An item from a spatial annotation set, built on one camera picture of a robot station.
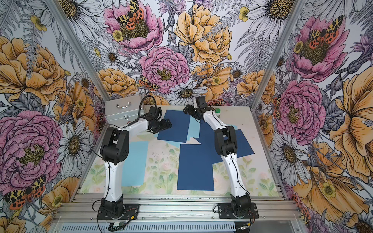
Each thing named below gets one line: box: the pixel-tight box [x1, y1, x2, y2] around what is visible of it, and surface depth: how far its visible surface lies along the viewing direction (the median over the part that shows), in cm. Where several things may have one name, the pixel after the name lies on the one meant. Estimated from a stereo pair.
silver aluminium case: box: [104, 95, 141, 127], surface depth 103 cm
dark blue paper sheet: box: [176, 143, 215, 191], surface depth 92 cm
